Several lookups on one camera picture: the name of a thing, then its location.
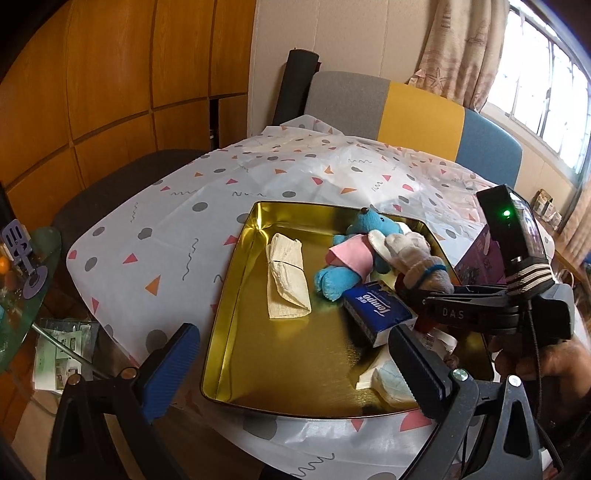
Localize purple plastic stand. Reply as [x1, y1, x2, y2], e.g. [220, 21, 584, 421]
[2, 219, 47, 298]

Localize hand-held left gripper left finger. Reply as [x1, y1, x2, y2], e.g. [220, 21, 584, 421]
[46, 323, 201, 480]

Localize blue tissue packet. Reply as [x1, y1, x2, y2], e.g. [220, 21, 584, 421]
[342, 281, 419, 348]

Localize window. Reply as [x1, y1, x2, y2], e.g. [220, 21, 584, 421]
[482, 9, 591, 176]

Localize person's right hand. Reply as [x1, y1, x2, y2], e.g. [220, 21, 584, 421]
[492, 332, 591, 411]

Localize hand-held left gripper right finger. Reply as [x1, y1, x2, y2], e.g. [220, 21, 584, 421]
[388, 325, 555, 480]

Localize green paper packets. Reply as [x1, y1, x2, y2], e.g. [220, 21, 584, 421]
[33, 318, 100, 393]

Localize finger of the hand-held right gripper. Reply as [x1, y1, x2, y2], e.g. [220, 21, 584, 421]
[397, 282, 511, 301]
[413, 295, 513, 334]

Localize blue plush mouse toy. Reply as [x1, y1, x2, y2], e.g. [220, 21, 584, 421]
[314, 208, 402, 303]

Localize grey yellow blue chair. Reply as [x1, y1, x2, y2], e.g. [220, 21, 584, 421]
[302, 71, 523, 178]

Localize glass side table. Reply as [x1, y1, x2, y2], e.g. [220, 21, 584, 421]
[0, 226, 63, 372]

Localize dark upholstered chair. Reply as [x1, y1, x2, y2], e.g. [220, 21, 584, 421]
[51, 150, 208, 241]

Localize white cloth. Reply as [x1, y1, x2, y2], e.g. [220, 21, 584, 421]
[265, 232, 312, 320]

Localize wooden wardrobe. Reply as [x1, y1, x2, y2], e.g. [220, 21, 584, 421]
[0, 0, 257, 222]

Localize gold metal tin tray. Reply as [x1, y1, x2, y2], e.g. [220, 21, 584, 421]
[199, 200, 495, 418]

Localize purple cardboard box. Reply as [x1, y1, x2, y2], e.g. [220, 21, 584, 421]
[455, 224, 509, 287]

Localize black rolled mat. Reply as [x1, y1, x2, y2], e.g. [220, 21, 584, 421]
[272, 48, 320, 125]

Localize white patterned tablecloth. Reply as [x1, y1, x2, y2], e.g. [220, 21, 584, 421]
[67, 115, 555, 480]

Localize grey white sock bundle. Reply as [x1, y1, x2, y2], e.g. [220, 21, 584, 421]
[368, 230, 455, 296]

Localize beige patterned curtain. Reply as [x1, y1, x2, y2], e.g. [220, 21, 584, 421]
[406, 0, 511, 114]
[554, 138, 591, 264]

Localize white wet wipes packet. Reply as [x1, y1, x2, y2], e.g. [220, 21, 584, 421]
[355, 346, 421, 409]

